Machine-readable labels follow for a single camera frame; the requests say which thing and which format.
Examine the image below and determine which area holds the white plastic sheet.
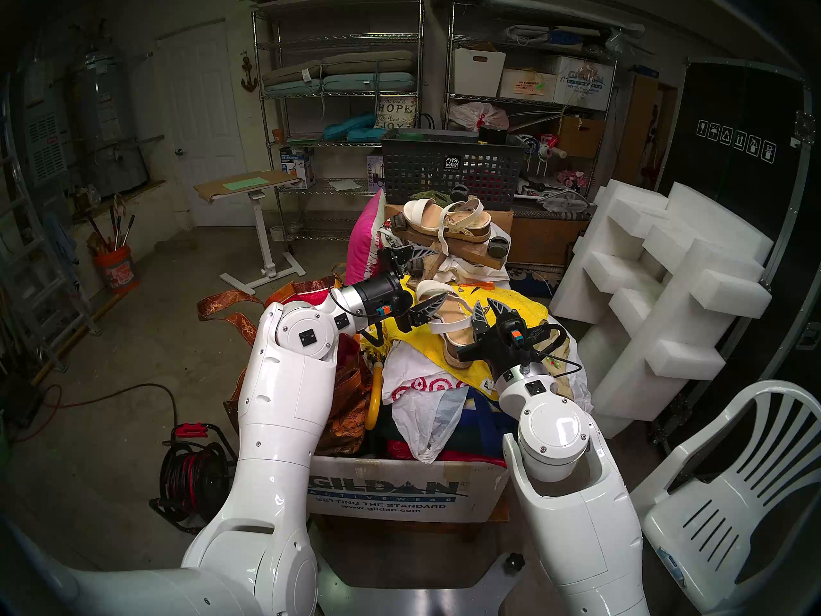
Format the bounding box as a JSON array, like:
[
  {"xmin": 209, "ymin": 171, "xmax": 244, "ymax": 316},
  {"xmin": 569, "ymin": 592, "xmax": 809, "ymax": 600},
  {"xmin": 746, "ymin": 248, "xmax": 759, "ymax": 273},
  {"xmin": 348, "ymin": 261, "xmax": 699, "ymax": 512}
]
[{"xmin": 564, "ymin": 336, "xmax": 594, "ymax": 423}]

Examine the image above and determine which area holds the white red-logo plastic bag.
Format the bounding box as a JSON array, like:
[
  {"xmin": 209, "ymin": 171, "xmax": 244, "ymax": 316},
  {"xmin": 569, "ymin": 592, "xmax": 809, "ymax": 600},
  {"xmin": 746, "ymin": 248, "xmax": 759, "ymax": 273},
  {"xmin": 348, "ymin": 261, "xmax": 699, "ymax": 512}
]
[{"xmin": 382, "ymin": 342, "xmax": 469, "ymax": 465}]

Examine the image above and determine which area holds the orange black floor cable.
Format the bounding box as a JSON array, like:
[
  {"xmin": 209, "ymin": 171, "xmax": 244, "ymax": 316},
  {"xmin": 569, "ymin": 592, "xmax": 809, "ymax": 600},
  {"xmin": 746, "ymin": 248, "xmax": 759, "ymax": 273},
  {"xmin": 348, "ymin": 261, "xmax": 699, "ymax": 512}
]
[{"xmin": 13, "ymin": 382, "xmax": 179, "ymax": 445}]

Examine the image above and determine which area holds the white plastic garden chair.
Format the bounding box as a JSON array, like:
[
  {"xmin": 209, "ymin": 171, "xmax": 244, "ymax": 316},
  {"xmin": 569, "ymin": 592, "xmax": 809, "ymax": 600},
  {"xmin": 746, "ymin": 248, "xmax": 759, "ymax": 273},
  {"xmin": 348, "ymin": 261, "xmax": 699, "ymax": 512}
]
[{"xmin": 629, "ymin": 381, "xmax": 821, "ymax": 616}]

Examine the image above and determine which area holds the chrome wire shelving rack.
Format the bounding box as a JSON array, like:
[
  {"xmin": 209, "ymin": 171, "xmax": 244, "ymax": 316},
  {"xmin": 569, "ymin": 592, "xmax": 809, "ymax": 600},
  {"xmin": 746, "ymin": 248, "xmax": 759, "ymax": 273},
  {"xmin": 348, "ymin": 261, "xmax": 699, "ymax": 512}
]
[
  {"xmin": 444, "ymin": 2, "xmax": 618, "ymax": 198},
  {"xmin": 251, "ymin": 0, "xmax": 425, "ymax": 243}
]

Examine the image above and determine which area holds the teal pillow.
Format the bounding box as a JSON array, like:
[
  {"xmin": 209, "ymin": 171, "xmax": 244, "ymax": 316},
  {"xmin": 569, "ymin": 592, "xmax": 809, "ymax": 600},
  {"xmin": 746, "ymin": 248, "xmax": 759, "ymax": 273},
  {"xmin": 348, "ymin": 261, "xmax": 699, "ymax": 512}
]
[{"xmin": 322, "ymin": 113, "xmax": 379, "ymax": 142}]

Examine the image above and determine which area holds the beige seat cushion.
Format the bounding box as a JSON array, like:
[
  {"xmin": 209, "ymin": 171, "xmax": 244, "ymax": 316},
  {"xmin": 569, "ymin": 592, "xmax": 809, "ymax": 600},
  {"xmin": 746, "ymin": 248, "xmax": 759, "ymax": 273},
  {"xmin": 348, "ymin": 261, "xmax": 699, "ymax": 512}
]
[{"xmin": 262, "ymin": 50, "xmax": 416, "ymax": 87}]

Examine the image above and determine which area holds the red orange patterned fabric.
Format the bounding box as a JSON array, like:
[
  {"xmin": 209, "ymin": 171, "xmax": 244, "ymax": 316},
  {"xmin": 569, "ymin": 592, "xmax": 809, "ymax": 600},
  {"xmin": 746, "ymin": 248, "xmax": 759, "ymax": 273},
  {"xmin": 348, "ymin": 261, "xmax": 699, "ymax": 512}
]
[{"xmin": 224, "ymin": 275, "xmax": 376, "ymax": 458}]

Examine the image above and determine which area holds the grey water heater tank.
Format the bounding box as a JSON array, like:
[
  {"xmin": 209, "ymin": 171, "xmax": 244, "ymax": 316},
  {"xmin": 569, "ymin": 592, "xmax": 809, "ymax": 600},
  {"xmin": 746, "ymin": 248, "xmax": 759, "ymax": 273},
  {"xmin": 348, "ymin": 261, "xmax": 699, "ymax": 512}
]
[{"xmin": 74, "ymin": 50, "xmax": 149, "ymax": 197}]

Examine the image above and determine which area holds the teal seat cushion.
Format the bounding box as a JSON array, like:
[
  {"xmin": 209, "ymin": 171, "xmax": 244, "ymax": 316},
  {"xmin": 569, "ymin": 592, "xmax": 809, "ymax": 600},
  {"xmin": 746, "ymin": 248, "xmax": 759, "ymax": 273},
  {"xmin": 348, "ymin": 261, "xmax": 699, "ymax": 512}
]
[{"xmin": 264, "ymin": 73, "xmax": 418, "ymax": 97}]

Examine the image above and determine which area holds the pink pillow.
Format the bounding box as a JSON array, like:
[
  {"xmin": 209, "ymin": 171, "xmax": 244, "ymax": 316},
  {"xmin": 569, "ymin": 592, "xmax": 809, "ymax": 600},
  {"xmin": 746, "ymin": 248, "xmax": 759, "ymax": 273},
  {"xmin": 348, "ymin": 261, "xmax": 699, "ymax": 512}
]
[{"xmin": 346, "ymin": 188, "xmax": 387, "ymax": 285}]

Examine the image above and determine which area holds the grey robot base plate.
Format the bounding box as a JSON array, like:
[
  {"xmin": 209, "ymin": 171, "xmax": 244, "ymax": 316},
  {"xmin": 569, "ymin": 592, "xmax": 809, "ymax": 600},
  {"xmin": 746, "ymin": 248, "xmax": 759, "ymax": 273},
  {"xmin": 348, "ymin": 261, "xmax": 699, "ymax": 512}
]
[{"xmin": 314, "ymin": 554, "xmax": 523, "ymax": 616}]

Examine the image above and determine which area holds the brown cardboard box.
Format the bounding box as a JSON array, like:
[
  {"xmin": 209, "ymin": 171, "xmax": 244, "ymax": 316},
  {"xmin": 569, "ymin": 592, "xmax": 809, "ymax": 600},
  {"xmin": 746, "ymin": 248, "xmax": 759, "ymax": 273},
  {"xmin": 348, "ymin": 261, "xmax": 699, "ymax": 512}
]
[{"xmin": 558, "ymin": 114, "xmax": 607, "ymax": 160}]

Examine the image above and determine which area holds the white panel door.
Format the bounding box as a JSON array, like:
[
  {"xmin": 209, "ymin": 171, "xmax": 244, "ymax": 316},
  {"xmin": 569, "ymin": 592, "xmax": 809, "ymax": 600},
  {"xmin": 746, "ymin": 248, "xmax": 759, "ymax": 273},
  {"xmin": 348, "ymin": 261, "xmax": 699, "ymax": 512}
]
[{"xmin": 154, "ymin": 19, "xmax": 254, "ymax": 227}]

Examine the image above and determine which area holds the white Gildan activewear carton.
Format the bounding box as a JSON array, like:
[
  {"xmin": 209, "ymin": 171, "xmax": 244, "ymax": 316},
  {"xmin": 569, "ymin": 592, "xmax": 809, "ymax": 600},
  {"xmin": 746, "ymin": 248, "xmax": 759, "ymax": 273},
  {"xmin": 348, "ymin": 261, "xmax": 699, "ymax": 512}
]
[
  {"xmin": 307, "ymin": 454, "xmax": 511, "ymax": 524},
  {"xmin": 553, "ymin": 55, "xmax": 616, "ymax": 112}
]

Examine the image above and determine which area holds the orange plastic bucket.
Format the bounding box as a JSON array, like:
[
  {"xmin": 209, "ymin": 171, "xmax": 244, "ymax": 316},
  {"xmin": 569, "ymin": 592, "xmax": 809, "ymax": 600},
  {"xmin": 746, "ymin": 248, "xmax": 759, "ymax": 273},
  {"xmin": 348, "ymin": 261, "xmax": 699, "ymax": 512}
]
[{"xmin": 96, "ymin": 244, "xmax": 139, "ymax": 295}]

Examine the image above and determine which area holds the brown wooden chest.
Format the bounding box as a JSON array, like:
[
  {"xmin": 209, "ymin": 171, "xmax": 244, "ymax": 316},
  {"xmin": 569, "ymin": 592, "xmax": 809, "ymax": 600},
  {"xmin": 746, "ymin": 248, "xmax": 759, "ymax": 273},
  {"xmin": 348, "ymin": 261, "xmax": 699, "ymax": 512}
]
[{"xmin": 510, "ymin": 204, "xmax": 594, "ymax": 267}]

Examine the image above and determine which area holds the black plastic mesh basket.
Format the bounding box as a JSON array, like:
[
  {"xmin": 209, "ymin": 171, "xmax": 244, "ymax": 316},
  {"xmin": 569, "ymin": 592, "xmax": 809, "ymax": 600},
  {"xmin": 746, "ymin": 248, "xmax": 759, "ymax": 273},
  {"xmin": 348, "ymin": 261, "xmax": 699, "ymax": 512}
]
[{"xmin": 382, "ymin": 128, "xmax": 528, "ymax": 211}]

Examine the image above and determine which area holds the grey metal ladder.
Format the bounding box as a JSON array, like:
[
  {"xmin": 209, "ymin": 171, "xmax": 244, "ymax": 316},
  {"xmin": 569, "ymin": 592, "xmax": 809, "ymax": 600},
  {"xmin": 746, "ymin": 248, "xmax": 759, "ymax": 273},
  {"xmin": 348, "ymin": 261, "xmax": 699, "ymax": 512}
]
[{"xmin": 0, "ymin": 140, "xmax": 102, "ymax": 373}]

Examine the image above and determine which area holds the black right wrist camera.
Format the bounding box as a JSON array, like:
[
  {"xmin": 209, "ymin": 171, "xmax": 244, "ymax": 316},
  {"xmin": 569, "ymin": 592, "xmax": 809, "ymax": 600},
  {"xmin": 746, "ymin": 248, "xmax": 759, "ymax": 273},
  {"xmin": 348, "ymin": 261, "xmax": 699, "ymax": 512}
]
[{"xmin": 507, "ymin": 323, "xmax": 568, "ymax": 359}]

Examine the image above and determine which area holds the yellow terry towel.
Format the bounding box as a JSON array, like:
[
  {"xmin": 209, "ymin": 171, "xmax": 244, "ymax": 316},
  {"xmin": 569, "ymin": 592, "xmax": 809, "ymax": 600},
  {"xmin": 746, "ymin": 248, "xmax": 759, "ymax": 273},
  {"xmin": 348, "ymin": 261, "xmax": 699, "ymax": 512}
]
[{"xmin": 359, "ymin": 275, "xmax": 549, "ymax": 400}]

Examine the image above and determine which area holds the blue patterned rug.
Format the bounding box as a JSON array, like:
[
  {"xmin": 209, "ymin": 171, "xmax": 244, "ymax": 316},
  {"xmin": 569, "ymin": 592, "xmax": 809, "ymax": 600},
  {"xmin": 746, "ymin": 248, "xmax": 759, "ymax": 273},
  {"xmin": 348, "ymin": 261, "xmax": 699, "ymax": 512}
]
[{"xmin": 507, "ymin": 265, "xmax": 565, "ymax": 299}]

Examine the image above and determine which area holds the brown patterned fabric strap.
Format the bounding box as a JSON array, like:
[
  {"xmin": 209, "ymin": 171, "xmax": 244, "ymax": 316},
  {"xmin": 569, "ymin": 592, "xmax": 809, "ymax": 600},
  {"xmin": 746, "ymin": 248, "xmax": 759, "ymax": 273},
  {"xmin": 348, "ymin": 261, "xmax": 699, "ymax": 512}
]
[{"xmin": 196, "ymin": 289, "xmax": 267, "ymax": 346}]

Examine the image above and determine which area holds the blue white appliance box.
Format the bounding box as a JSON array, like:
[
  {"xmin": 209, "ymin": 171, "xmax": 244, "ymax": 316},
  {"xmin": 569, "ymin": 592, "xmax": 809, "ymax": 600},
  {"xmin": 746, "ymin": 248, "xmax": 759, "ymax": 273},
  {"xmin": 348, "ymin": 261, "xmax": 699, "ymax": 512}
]
[{"xmin": 280, "ymin": 146, "xmax": 317, "ymax": 190}]

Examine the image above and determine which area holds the white overbed rolling table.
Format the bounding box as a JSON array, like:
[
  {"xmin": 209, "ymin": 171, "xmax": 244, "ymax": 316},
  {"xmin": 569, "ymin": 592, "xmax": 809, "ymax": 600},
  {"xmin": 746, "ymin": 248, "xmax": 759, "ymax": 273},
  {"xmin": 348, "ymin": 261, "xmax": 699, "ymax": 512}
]
[{"xmin": 194, "ymin": 169, "xmax": 307, "ymax": 296}]

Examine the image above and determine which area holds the white red plastic bag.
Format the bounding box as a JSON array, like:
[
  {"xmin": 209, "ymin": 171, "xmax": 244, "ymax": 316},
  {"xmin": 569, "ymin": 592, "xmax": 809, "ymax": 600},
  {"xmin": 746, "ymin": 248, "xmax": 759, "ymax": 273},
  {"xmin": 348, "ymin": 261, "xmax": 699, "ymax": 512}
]
[{"xmin": 448, "ymin": 101, "xmax": 511, "ymax": 133}]

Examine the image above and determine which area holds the beige green garden glove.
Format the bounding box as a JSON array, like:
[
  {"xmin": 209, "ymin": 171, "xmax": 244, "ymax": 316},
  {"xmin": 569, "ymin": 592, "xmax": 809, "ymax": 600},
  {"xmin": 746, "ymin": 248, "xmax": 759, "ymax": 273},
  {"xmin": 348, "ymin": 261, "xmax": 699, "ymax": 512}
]
[{"xmin": 536, "ymin": 323, "xmax": 578, "ymax": 400}]

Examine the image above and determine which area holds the long white tube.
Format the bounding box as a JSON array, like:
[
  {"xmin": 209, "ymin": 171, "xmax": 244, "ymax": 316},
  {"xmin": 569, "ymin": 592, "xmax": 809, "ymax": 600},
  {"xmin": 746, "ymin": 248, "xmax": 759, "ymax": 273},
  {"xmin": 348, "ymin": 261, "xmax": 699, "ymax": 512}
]
[{"xmin": 487, "ymin": 0, "xmax": 645, "ymax": 38}]

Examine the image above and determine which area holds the white labelled cardboard box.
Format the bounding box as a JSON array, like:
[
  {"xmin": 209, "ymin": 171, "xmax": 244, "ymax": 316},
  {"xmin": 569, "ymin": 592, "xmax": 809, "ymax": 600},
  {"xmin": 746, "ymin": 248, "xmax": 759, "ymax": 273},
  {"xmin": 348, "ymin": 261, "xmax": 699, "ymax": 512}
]
[{"xmin": 499, "ymin": 68, "xmax": 559, "ymax": 103}]

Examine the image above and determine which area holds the black flight case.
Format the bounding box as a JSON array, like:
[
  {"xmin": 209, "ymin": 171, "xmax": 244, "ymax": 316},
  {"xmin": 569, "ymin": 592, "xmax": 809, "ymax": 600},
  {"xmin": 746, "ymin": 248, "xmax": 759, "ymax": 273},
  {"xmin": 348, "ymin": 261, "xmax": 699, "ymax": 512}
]
[{"xmin": 654, "ymin": 56, "xmax": 821, "ymax": 455}]

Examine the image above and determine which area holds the white storage bin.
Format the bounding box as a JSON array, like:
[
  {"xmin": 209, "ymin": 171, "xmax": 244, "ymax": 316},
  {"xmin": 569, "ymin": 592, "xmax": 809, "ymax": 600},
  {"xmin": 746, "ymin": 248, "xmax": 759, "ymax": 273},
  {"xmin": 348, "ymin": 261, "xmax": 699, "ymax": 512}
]
[{"xmin": 453, "ymin": 47, "xmax": 507, "ymax": 98}]

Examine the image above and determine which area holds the white foam packing block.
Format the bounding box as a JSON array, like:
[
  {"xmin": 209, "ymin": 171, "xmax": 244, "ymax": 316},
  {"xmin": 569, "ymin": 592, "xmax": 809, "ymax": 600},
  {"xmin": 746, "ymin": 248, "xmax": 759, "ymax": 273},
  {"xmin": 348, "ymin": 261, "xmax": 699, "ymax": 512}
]
[
  {"xmin": 667, "ymin": 182, "xmax": 775, "ymax": 262},
  {"xmin": 550, "ymin": 178, "xmax": 774, "ymax": 439}
]

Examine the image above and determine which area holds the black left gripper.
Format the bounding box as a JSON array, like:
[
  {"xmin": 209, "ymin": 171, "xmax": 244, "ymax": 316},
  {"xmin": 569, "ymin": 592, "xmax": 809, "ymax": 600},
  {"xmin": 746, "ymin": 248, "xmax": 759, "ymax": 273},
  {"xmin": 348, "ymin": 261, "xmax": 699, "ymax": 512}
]
[{"xmin": 354, "ymin": 244, "xmax": 448, "ymax": 333}]

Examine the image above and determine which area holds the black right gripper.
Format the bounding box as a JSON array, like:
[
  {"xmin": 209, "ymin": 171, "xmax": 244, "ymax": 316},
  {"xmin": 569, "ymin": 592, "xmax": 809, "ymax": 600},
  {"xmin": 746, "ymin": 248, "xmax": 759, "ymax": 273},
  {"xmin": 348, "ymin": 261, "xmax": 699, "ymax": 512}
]
[{"xmin": 457, "ymin": 297, "xmax": 546, "ymax": 381}]

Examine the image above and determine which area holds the red black cable reel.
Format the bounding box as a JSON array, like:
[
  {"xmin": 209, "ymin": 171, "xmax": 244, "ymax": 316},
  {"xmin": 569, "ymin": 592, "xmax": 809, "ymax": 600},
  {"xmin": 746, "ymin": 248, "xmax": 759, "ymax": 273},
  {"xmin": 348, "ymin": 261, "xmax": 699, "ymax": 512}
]
[{"xmin": 151, "ymin": 422, "xmax": 238, "ymax": 532}]

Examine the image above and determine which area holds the yellow hooked handle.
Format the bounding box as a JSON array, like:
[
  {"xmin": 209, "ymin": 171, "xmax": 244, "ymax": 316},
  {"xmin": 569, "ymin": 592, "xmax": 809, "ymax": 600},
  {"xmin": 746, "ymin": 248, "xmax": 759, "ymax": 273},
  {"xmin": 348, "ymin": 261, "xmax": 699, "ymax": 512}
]
[{"xmin": 366, "ymin": 361, "xmax": 384, "ymax": 431}]

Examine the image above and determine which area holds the grey louvred furnace unit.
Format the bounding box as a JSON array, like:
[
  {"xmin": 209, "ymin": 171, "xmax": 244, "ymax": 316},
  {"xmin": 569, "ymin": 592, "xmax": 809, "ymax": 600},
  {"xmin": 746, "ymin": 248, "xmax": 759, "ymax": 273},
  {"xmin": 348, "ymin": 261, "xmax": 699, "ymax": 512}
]
[{"xmin": 24, "ymin": 105, "xmax": 70, "ymax": 185}]

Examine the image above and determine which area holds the blue fabric bag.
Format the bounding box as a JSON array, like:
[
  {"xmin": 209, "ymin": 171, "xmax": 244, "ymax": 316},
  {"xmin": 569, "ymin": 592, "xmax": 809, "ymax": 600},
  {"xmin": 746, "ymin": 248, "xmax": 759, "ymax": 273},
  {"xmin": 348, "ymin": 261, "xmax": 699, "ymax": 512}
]
[{"xmin": 443, "ymin": 390, "xmax": 517, "ymax": 461}]

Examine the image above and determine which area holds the white strap wedge sandal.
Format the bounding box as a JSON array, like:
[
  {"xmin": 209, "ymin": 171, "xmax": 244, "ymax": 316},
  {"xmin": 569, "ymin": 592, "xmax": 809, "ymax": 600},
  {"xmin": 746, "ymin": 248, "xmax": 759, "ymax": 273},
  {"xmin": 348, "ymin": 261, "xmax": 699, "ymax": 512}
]
[
  {"xmin": 402, "ymin": 196, "xmax": 493, "ymax": 256},
  {"xmin": 416, "ymin": 280, "xmax": 491, "ymax": 370}
]

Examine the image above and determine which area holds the wooden caster dolly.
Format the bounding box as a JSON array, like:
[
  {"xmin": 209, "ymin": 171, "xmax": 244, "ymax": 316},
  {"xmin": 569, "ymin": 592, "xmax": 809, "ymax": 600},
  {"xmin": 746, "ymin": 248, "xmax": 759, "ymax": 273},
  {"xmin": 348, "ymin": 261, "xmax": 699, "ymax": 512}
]
[{"xmin": 388, "ymin": 209, "xmax": 512, "ymax": 282}]

